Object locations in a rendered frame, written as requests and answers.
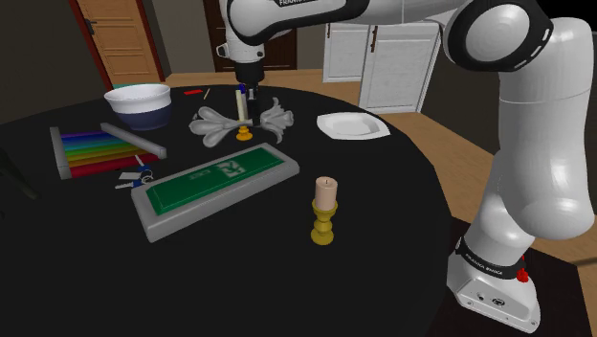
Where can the white cabinet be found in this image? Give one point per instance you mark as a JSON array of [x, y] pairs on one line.
[[396, 65]]

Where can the thick candle gold holder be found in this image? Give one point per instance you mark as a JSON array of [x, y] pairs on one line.
[[325, 193]]

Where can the silver bow ornament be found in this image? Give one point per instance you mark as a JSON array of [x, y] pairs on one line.
[[212, 125]]

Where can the white and blue bowl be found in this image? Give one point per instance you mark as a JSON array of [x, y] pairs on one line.
[[140, 109]]

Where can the small wooden stick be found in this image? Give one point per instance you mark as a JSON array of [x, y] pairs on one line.
[[206, 93]]

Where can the black round table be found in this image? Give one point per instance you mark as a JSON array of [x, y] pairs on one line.
[[224, 280]]

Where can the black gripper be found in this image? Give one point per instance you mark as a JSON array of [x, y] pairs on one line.
[[248, 74]]

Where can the slim cream candle gold holder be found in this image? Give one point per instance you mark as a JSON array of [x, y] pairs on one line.
[[240, 106]]

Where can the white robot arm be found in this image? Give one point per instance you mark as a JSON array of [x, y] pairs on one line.
[[536, 140]]

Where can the keys with blue tag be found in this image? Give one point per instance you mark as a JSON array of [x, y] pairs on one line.
[[135, 178]]

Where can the light wooden door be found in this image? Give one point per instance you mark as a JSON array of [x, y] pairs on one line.
[[121, 37]]

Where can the white square plate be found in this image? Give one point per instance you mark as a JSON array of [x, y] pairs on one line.
[[350, 126]]

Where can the green sign grey frame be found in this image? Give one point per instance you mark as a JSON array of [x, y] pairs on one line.
[[210, 183]]

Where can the rainbow xylophone grey bars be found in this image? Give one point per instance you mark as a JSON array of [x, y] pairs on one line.
[[100, 151]]

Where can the red flat item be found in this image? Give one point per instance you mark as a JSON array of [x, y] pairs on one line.
[[193, 92]]

